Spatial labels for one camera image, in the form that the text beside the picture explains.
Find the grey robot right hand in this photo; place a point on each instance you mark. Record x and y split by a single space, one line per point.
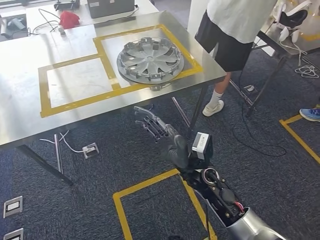
178 149

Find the grey plastic wheel hubcap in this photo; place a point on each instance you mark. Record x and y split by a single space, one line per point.
149 61

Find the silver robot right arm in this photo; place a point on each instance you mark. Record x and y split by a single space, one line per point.
250 228

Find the steel workbench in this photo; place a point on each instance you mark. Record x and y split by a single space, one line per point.
25 82
272 43

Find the white partition panel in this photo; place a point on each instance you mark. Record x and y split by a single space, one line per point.
195 16

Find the white desk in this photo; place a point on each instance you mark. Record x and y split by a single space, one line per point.
147 8

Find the person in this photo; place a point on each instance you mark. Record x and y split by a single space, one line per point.
311 114
237 20

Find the grey laptop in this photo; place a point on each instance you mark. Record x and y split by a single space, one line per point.
109 8

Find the white handheld controller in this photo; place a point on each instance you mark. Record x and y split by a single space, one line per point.
295 36
284 34

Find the red cloth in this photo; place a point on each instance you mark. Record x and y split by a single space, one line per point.
69 20

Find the small grey puck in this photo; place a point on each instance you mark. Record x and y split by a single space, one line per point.
62 31

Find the white black headset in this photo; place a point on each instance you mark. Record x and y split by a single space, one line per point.
292 18

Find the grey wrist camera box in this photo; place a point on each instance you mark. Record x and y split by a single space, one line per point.
202 145

